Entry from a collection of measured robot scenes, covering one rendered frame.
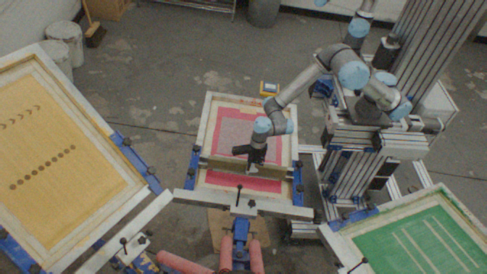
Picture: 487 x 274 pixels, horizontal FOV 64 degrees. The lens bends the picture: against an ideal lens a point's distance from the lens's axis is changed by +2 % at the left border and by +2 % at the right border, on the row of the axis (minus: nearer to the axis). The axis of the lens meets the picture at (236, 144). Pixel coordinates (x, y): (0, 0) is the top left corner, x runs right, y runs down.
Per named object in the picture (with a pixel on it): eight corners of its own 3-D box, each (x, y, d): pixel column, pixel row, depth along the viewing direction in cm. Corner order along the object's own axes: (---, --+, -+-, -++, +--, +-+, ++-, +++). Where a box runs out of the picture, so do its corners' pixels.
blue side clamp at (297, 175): (289, 166, 216) (292, 158, 211) (298, 167, 216) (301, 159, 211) (290, 211, 196) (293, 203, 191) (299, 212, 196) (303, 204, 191)
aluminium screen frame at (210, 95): (206, 95, 246) (206, 90, 243) (295, 109, 248) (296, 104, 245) (185, 194, 193) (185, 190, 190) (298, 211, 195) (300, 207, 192)
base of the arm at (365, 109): (377, 101, 215) (385, 88, 207) (385, 120, 204) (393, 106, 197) (351, 99, 213) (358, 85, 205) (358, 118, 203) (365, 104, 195)
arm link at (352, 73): (401, 90, 194) (345, 42, 159) (419, 110, 185) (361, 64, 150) (382, 106, 200) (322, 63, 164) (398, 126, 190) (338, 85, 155)
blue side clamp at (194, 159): (193, 151, 214) (193, 143, 209) (201, 152, 214) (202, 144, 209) (182, 195, 194) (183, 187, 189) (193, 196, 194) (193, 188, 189)
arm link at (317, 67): (334, 28, 166) (255, 101, 186) (346, 43, 159) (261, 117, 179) (347, 41, 174) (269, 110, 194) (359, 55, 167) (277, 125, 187)
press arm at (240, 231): (235, 212, 185) (237, 206, 182) (248, 213, 185) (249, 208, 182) (232, 244, 173) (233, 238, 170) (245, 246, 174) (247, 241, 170)
